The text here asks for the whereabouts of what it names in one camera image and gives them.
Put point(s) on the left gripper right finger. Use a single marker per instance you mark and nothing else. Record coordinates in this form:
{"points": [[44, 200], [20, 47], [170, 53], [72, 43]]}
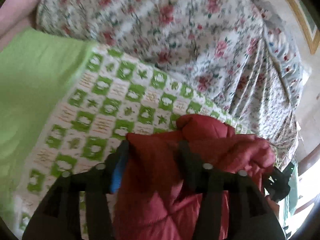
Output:
{"points": [[230, 201]]}

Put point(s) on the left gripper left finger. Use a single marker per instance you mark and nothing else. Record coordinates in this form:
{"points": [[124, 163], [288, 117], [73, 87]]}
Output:
{"points": [[58, 214]]}

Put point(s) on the red puffer jacket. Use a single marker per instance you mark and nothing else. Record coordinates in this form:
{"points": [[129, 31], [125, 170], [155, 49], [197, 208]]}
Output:
{"points": [[160, 194]]}

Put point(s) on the green checkered bed sheet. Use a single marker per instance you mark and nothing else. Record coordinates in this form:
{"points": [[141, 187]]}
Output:
{"points": [[67, 104]]}

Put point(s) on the grey floral pillow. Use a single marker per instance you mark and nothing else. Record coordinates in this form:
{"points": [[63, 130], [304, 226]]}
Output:
{"points": [[283, 48]]}

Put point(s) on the gold framed landscape painting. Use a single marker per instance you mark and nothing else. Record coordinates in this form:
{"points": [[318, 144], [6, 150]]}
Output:
{"points": [[307, 24]]}

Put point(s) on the rose floral folded quilt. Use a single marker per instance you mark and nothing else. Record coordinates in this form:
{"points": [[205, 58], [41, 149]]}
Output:
{"points": [[217, 47]]}

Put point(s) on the pink blanket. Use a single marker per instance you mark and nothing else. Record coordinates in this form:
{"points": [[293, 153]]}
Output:
{"points": [[12, 11]]}

